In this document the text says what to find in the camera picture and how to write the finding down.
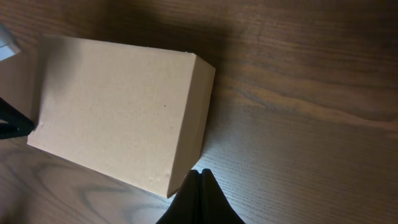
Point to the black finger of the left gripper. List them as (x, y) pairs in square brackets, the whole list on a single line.
[(15, 124)]

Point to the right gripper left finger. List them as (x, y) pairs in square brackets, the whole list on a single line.
[(184, 207)]

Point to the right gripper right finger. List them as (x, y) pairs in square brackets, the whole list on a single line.
[(215, 208)]

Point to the brown cardboard box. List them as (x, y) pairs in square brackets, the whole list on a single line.
[(136, 114)]

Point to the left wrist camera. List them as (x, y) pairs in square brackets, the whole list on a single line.
[(9, 46)]

